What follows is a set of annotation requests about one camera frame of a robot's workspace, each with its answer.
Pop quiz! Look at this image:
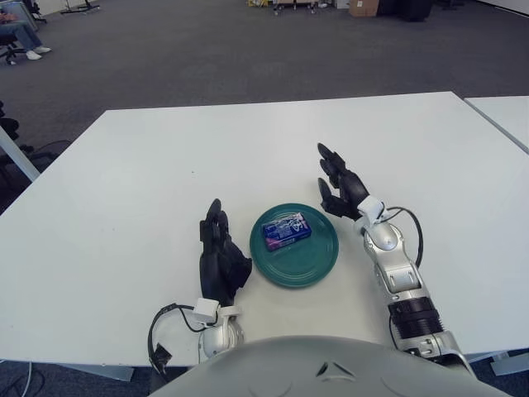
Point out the teal green round plate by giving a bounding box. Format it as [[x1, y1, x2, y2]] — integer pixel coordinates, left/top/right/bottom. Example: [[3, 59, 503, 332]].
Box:
[[249, 202, 340, 289]]

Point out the seated person in jeans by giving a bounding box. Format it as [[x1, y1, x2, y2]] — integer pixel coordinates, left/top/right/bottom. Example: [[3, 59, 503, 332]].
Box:
[[0, 10, 53, 61]]

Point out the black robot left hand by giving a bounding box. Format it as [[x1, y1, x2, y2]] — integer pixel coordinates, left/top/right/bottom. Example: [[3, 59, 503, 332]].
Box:
[[198, 198, 253, 307]]

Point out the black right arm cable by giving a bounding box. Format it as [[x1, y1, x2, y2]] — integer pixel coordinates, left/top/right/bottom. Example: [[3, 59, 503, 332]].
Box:
[[382, 206, 425, 268]]

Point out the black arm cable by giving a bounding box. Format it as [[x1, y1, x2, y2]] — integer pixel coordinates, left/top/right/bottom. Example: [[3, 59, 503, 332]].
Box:
[[146, 304, 203, 375], [382, 206, 425, 268]]

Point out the white neighbouring table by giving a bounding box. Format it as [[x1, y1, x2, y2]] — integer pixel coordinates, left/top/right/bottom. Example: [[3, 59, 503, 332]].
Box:
[[463, 95, 529, 152]]

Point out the white desk leg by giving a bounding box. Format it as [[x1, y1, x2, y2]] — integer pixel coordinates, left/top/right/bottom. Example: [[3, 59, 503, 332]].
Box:
[[0, 123, 41, 183]]

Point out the black office chair base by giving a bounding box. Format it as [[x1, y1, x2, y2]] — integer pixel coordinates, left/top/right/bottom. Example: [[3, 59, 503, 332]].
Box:
[[16, 139, 71, 166]]

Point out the purple gum pack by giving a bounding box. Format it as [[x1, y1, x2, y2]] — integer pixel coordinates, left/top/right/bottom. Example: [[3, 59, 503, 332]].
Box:
[[262, 211, 313, 253]]

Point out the large black bin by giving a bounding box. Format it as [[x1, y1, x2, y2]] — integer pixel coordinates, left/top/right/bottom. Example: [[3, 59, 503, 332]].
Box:
[[378, 0, 431, 22]]

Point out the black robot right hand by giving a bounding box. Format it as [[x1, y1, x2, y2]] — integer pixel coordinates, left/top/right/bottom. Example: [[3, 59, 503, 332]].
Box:
[[316, 142, 371, 221]]

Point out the white table foot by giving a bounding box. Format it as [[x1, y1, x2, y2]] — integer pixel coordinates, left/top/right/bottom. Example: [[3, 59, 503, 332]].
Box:
[[98, 363, 136, 381], [491, 349, 529, 376]]

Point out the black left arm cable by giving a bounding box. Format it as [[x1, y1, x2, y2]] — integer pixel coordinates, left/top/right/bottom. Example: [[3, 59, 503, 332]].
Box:
[[146, 304, 203, 375]]

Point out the brown cardboard box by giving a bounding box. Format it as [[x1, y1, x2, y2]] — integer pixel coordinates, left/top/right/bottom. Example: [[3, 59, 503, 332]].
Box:
[[349, 0, 379, 17]]

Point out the black floor stand base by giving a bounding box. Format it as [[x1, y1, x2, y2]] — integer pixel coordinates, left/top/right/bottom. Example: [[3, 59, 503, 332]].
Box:
[[60, 0, 100, 14]]

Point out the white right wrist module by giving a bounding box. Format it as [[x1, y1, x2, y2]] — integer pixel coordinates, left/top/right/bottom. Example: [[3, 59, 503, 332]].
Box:
[[357, 197, 389, 224]]

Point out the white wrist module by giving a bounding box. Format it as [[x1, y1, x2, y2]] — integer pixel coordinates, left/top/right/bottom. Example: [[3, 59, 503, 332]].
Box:
[[357, 197, 389, 224], [193, 298, 220, 324]]

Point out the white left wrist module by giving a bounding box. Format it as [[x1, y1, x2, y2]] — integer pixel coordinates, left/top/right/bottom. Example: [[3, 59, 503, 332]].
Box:
[[193, 298, 220, 324]]

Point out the grey robot torso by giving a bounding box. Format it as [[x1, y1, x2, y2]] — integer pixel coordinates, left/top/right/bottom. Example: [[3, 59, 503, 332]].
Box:
[[148, 335, 480, 397]]

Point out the wheeled metal trolley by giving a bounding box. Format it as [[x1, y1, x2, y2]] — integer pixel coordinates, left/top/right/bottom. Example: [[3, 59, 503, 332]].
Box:
[[246, 0, 331, 13]]

